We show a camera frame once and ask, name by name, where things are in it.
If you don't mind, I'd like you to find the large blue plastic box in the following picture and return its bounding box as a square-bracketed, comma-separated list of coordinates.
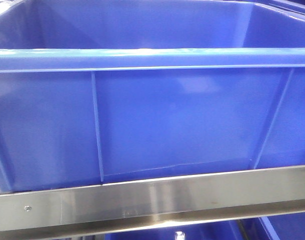
[0, 0, 305, 194]

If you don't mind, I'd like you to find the steel roller conveyor rack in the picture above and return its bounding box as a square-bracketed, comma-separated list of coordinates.
[0, 165, 305, 240]

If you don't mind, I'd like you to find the lower blue plastic bin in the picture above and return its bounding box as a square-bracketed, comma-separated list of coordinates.
[104, 220, 243, 240]

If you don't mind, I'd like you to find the blue bin at right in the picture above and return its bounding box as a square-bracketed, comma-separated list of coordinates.
[259, 212, 305, 240]

